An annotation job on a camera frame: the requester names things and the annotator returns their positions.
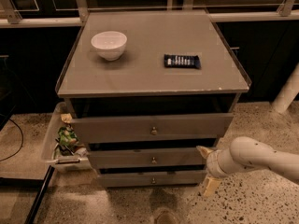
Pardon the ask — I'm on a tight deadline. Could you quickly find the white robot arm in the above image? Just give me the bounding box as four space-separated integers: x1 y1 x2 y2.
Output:
196 136 299 197

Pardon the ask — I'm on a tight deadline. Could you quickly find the grey drawer cabinet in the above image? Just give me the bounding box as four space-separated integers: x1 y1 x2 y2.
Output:
56 10 250 177

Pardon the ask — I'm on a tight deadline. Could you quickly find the grey drawer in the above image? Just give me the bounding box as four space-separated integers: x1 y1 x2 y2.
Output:
88 147 206 169
98 170 206 188
71 113 233 143

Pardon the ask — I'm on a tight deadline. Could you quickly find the grey top drawer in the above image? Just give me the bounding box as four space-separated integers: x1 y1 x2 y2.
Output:
71 113 233 143

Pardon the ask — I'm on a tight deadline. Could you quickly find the white railing bar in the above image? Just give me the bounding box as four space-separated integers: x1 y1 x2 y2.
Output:
0 9 299 28

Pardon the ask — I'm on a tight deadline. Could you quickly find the black floor bar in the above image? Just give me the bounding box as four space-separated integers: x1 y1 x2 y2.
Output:
24 166 55 224

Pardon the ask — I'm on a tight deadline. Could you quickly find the white post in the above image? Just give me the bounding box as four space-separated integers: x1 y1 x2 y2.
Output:
272 64 299 113

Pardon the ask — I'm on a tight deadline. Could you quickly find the grey bottom drawer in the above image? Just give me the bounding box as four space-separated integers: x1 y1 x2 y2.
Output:
98 170 206 188

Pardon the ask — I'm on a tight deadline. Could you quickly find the black floor cable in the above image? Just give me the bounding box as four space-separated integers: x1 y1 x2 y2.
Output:
0 113 24 162

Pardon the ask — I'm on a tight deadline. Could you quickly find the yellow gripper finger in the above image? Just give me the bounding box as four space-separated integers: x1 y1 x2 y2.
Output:
196 146 213 159
200 175 221 197

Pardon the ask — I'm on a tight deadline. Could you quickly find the white ceramic bowl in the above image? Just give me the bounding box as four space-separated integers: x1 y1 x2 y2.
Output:
91 31 127 61

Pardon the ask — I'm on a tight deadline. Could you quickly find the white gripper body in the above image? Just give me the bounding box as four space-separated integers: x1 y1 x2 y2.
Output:
206 151 226 178

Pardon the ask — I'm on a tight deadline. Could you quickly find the green snack bag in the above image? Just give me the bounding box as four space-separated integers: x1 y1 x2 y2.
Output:
57 126 78 146

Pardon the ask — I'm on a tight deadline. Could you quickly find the clear plastic storage bin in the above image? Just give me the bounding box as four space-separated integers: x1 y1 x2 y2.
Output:
41 102 91 173

